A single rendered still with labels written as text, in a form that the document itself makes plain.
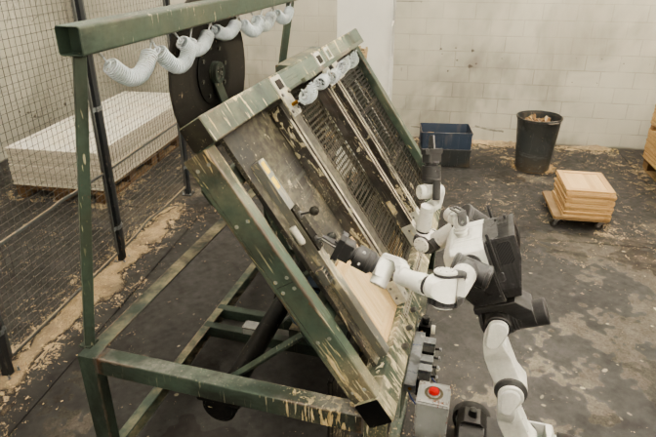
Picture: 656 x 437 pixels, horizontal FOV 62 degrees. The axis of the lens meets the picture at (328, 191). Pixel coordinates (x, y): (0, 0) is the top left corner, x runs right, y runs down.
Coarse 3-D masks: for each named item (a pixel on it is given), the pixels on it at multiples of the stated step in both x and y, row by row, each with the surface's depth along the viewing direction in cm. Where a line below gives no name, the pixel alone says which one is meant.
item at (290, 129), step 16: (272, 80) 231; (288, 96) 237; (304, 96) 233; (272, 112) 237; (288, 112) 236; (288, 128) 238; (304, 144) 239; (304, 160) 242; (320, 160) 244; (320, 176) 243; (320, 192) 246; (336, 192) 244; (336, 208) 247; (352, 208) 251; (352, 224) 248; (368, 240) 250; (400, 288) 257
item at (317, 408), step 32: (224, 224) 357; (192, 256) 321; (160, 288) 291; (128, 320) 266; (96, 352) 244; (128, 352) 244; (192, 352) 345; (256, 352) 258; (96, 384) 247; (160, 384) 235; (192, 384) 229; (224, 384) 226; (256, 384) 226; (96, 416) 256; (224, 416) 232; (288, 416) 221; (320, 416) 216; (352, 416) 211
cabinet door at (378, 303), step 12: (336, 264) 228; (348, 264) 236; (348, 276) 232; (360, 276) 241; (360, 288) 237; (372, 288) 246; (360, 300) 231; (372, 300) 240; (384, 300) 250; (372, 312) 236; (384, 312) 245; (384, 324) 240; (384, 336) 235
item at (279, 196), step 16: (272, 176) 211; (272, 192) 210; (288, 208) 211; (320, 256) 216; (336, 272) 220; (336, 288) 220; (352, 304) 221; (368, 320) 225; (368, 336) 225; (384, 352) 226
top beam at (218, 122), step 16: (352, 32) 360; (320, 48) 297; (336, 48) 319; (304, 64) 268; (288, 80) 246; (240, 96) 205; (256, 96) 215; (272, 96) 226; (208, 112) 183; (224, 112) 191; (240, 112) 200; (256, 112) 209; (192, 128) 179; (208, 128) 179; (224, 128) 186; (192, 144) 182; (208, 144) 180
